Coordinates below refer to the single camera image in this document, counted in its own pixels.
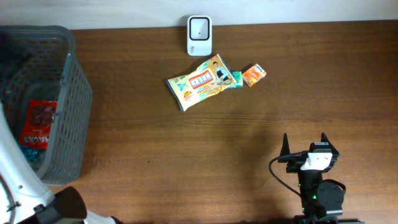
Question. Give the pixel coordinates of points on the orange small box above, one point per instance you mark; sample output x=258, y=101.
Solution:
x=252, y=75

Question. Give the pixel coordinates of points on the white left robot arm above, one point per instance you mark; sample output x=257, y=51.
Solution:
x=26, y=199

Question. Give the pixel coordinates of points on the red snack bag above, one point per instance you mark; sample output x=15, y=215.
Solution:
x=36, y=130

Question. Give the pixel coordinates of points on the yellow wet wipes pack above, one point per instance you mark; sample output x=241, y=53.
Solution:
x=210, y=78

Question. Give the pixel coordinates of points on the green small box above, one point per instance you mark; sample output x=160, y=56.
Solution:
x=239, y=80

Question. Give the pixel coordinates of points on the teal blue bottle pouch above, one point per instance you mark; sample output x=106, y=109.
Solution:
x=32, y=155

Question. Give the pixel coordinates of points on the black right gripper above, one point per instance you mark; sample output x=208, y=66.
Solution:
x=293, y=164

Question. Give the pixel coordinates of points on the white barcode scanner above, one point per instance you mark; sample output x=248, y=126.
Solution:
x=199, y=35

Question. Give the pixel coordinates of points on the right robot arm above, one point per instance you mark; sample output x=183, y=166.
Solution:
x=321, y=199

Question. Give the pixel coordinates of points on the grey plastic basket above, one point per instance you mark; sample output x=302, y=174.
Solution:
x=40, y=63

